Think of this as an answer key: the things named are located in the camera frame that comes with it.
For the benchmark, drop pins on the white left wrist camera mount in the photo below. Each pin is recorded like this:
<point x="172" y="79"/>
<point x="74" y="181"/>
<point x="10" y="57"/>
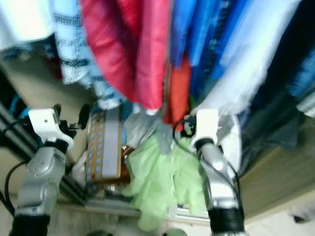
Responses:
<point x="44" y="120"/>

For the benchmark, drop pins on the dark hanging garment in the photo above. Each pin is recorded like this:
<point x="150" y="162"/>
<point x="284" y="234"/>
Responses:
<point x="275" y="128"/>

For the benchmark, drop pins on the pale bluish white garment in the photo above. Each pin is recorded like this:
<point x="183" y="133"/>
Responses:
<point x="251" y="64"/>

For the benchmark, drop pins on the blue hanging garment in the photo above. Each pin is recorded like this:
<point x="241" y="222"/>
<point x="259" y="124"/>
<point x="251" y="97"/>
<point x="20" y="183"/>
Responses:
<point x="202" y="29"/>

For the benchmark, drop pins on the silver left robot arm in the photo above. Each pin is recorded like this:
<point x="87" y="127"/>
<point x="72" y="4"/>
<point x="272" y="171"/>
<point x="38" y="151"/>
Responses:
<point x="39" y="182"/>

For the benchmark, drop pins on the orange hanging garment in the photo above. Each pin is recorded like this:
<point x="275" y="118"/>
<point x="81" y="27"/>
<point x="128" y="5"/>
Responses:
<point x="179" y="88"/>

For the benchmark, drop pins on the orange patterned box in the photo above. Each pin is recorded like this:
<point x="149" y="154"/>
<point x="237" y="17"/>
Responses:
<point x="110" y="147"/>

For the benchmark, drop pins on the light blue checked garment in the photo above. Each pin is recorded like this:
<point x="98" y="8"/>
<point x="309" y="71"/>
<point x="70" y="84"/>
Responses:
<point x="74" y="39"/>

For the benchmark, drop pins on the metal wardrobe door rail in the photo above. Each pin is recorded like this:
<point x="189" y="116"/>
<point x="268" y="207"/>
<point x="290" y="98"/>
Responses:
<point x="118" y="209"/>

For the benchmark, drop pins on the red hanging garment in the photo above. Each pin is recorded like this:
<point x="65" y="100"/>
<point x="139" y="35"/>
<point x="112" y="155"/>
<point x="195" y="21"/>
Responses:
<point x="128" y="49"/>

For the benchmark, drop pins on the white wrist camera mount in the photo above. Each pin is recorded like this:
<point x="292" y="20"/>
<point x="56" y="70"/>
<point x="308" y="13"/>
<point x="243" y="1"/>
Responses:
<point x="44" y="120"/>
<point x="206" y="123"/>

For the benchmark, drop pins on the grey plastic bag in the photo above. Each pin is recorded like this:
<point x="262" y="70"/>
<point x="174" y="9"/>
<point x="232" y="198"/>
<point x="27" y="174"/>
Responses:
<point x="147" y="125"/>

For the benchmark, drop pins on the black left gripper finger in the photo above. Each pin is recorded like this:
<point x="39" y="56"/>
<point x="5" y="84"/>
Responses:
<point x="56" y="107"/>
<point x="84" y="115"/>

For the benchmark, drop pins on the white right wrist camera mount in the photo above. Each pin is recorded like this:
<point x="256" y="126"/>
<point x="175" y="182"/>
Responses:
<point x="206" y="123"/>

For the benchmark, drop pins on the white hanging garment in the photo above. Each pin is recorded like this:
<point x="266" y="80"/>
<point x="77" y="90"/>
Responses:
<point x="29" y="22"/>

